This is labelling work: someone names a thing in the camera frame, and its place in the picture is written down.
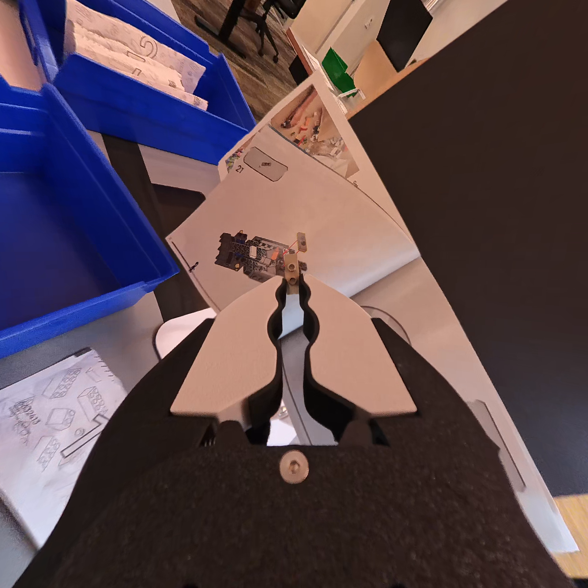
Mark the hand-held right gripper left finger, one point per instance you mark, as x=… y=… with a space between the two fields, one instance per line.
x=225 y=367

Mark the large printed paper bag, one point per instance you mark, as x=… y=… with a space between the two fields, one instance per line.
x=50 y=432

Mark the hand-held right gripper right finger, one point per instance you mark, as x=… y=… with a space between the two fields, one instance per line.
x=363 y=367

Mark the black office chair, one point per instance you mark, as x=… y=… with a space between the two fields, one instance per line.
x=276 y=23

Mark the green box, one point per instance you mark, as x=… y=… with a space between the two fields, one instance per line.
x=338 y=72

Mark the cardboard box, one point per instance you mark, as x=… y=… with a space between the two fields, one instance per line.
x=377 y=73

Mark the blue plastic bin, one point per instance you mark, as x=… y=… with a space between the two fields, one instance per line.
x=138 y=119
x=55 y=230

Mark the lego instruction booklet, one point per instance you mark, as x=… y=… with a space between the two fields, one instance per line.
x=331 y=211

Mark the black computer monitor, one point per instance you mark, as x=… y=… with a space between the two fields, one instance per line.
x=404 y=32

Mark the white numbered paper bag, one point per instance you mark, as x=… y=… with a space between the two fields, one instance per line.
x=175 y=96
x=138 y=41

